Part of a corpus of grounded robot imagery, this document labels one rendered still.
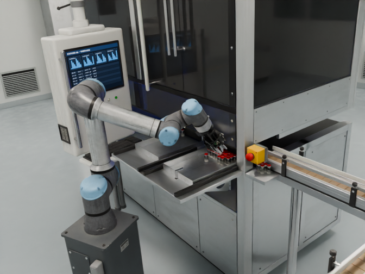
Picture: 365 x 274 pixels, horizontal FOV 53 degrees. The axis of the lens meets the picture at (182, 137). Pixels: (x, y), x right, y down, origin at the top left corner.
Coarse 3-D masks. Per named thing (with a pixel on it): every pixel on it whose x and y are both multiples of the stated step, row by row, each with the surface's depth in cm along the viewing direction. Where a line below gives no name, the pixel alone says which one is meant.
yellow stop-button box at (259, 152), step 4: (256, 144) 182; (248, 148) 179; (252, 148) 178; (256, 148) 177; (260, 148) 177; (264, 148) 177; (248, 152) 180; (252, 152) 177; (256, 152) 175; (260, 152) 176; (264, 152) 178; (256, 156) 176; (260, 156) 177; (264, 156) 178; (252, 160) 179; (256, 160) 177; (260, 160) 178; (264, 160) 179
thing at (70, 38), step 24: (96, 24) 232; (48, 48) 214; (72, 48) 216; (96, 48) 228; (120, 48) 241; (48, 72) 224; (72, 72) 220; (96, 72) 232; (120, 72) 245; (120, 96) 250; (72, 120) 228; (72, 144) 233
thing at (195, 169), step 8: (192, 152) 206; (200, 152) 209; (176, 160) 200; (184, 160) 204; (192, 160) 203; (200, 160) 203; (216, 160) 201; (168, 168) 192; (176, 168) 196; (184, 168) 196; (192, 168) 195; (200, 168) 194; (208, 168) 194; (216, 168) 193; (224, 168) 187; (184, 176) 181; (192, 176) 187; (200, 176) 186; (208, 176) 181; (192, 184) 177
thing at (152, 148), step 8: (184, 136) 236; (136, 144) 221; (144, 144) 226; (152, 144) 228; (160, 144) 227; (176, 144) 225; (184, 144) 225; (192, 144) 216; (200, 144) 219; (144, 152) 215; (152, 152) 217; (160, 152) 216; (168, 152) 215; (176, 152) 210
